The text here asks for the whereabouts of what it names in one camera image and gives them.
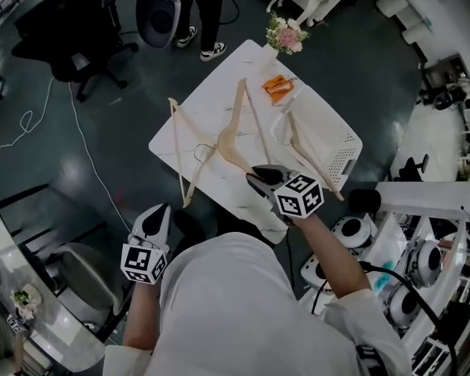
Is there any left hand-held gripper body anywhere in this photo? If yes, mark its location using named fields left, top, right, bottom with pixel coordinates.
left=120, top=203, right=172, bottom=285

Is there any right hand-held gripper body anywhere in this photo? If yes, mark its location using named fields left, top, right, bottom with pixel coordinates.
left=245, top=164, right=325, bottom=219

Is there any wooden hanger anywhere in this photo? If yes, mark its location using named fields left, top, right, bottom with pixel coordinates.
left=282, top=110, right=345, bottom=202
left=217, top=77, right=273, bottom=174
left=167, top=97, right=217, bottom=209

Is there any white perforated plastic basket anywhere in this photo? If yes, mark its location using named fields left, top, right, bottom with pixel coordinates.
left=269, top=84, right=364, bottom=192

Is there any person's left forearm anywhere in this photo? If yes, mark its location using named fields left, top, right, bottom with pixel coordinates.
left=121, top=282, right=161, bottom=352

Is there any person's right forearm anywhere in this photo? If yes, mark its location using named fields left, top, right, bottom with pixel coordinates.
left=291, top=213, right=373, bottom=301

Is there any grey armchair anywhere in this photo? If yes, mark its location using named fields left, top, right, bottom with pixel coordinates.
left=42, top=243, right=125, bottom=316

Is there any white round device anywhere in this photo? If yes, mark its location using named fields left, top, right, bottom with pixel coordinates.
left=385, top=284, right=420, bottom=328
left=300, top=253, right=334, bottom=297
left=331, top=215, right=373, bottom=250
left=405, top=237, right=444, bottom=289

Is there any curved white marble counter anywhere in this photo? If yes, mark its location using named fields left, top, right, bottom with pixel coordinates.
left=0, top=197, right=107, bottom=374

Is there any orange packet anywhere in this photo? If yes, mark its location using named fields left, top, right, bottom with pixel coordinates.
left=261, top=74, right=297, bottom=104

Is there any small flower pot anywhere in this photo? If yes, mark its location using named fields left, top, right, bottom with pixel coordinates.
left=10, top=283, right=43, bottom=320

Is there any person's white shirt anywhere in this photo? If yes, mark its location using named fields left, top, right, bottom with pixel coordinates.
left=103, top=231, right=412, bottom=376

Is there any white shelf rack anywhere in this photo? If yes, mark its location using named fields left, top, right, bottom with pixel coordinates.
left=360, top=180, right=470, bottom=376

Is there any white vase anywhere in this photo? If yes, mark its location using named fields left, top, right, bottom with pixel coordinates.
left=261, top=43, right=280, bottom=64

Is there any pink flower bouquet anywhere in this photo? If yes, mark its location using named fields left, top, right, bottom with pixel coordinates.
left=265, top=12, right=310, bottom=56

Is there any black wheeled equipment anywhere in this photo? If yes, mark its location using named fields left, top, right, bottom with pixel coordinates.
left=418, top=55, right=470, bottom=113

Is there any dark pod chair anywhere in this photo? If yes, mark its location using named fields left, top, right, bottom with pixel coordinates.
left=135, top=0, right=182, bottom=50

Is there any black metal frame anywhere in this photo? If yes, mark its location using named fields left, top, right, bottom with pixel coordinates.
left=0, top=184, right=136, bottom=344

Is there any white floor cable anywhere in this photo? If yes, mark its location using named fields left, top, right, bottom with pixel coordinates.
left=0, top=78, right=128, bottom=230

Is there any thick black cable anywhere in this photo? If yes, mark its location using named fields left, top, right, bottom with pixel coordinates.
left=359, top=260, right=459, bottom=376

